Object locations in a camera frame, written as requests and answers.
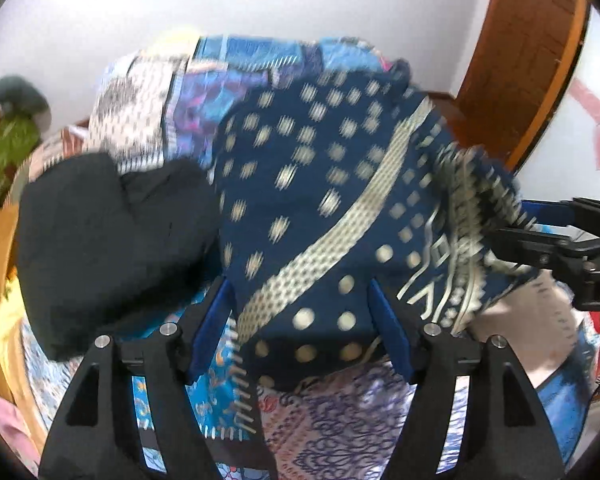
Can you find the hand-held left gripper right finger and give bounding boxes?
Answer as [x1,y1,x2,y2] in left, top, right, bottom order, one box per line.
[368,278,567,480]

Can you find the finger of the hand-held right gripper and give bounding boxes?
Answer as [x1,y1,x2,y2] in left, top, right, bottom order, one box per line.
[489,226,598,271]
[521,196,600,234]

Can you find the pink cloth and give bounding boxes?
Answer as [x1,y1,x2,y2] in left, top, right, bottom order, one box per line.
[0,391,32,477]

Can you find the navy patterned zip hoodie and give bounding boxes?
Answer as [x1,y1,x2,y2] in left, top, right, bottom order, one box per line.
[211,66,587,397]

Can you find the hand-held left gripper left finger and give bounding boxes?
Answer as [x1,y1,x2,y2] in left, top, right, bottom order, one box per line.
[38,275,239,480]

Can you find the black thin garment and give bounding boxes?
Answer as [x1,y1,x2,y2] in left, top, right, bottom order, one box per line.
[119,159,227,313]

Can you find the grey neck pillow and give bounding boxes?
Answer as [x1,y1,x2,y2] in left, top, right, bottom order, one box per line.
[0,74,52,122]

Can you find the green patterned box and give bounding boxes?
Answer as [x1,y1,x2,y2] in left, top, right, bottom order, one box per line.
[0,114,42,212]

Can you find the black folded sweater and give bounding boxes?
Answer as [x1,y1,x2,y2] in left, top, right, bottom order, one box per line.
[15,151,133,362]

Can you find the brown wooden door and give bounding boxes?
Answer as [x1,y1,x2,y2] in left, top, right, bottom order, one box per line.
[454,0,594,177]

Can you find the blue patchwork bed quilt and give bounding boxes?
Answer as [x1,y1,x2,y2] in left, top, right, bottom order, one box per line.
[20,34,592,480]

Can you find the striped brown blanket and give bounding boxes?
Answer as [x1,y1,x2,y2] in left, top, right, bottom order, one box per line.
[29,124,97,182]

